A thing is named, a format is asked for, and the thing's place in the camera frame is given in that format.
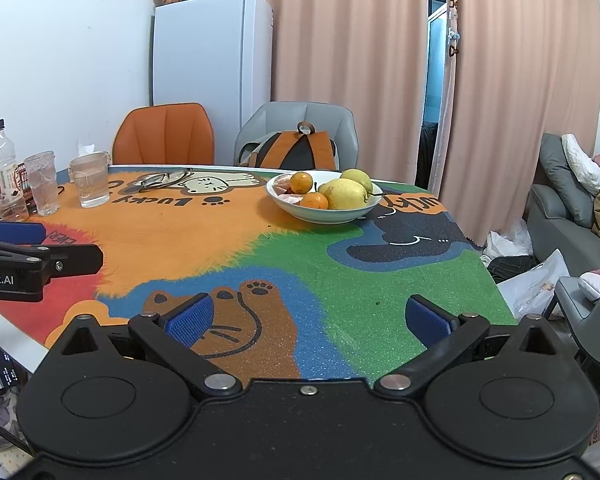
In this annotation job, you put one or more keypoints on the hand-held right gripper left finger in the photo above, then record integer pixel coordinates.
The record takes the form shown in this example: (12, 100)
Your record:
(190, 317)

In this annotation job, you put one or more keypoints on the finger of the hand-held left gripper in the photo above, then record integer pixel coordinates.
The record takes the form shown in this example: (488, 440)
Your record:
(75, 259)
(17, 233)

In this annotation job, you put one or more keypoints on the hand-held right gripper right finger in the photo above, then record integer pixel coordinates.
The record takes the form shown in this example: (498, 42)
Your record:
(427, 320)

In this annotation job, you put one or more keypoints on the white ceramic bowl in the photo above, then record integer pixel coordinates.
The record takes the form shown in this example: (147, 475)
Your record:
(325, 216)

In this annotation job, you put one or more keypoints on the large yellow-green pear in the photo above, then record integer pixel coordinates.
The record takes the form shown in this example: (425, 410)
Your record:
(345, 195)

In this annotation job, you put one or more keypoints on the large orange mandarin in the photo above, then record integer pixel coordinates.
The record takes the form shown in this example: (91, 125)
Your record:
(314, 202)

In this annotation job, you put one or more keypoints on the small orange mandarin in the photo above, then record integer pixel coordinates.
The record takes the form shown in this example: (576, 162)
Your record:
(301, 181)

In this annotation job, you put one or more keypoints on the red box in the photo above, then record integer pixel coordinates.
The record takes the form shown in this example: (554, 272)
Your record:
(22, 180)

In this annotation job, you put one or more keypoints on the clear glass cup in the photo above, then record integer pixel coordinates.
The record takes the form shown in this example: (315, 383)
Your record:
(42, 185)
(90, 185)

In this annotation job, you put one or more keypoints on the clear plastic bottle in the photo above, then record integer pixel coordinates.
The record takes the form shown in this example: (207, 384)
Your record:
(4, 170)

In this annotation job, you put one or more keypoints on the black bag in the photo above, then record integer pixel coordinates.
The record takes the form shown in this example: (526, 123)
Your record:
(515, 267)

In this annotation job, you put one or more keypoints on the floral tissue pack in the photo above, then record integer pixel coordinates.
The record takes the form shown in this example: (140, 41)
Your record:
(86, 149)

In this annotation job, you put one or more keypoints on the colourful printed table mat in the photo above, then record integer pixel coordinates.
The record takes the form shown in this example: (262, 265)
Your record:
(330, 270)

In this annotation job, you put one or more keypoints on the white plastic bag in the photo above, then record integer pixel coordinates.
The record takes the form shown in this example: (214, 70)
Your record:
(535, 290)
(510, 237)

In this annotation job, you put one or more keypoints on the black eyeglasses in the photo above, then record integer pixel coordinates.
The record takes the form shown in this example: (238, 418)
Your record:
(155, 180)

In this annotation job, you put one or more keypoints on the grey chair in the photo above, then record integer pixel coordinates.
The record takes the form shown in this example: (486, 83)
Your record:
(305, 112)
(577, 315)

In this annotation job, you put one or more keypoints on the orange chair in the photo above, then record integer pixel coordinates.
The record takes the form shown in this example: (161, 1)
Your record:
(165, 132)

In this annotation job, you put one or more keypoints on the pink pomelo pieces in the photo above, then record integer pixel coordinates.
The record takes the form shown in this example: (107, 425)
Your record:
(281, 187)

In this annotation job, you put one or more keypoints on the yellow pear with dark stem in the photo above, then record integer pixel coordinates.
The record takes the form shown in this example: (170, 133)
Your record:
(356, 176)

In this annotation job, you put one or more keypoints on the grey sofa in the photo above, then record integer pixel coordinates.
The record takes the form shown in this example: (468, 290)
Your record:
(555, 210)

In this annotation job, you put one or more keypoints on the pink and white cushion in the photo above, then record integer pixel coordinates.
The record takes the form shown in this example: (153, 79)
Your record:
(595, 284)

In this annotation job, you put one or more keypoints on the orange and black backpack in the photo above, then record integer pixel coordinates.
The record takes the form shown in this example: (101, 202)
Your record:
(300, 152)

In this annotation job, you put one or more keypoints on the white pillow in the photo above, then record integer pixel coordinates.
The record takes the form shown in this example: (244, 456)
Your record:
(582, 165)

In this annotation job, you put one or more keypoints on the white fridge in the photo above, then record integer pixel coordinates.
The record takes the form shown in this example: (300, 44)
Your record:
(205, 60)

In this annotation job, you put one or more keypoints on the pink curtain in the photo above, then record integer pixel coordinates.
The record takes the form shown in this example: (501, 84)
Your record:
(520, 85)
(350, 60)

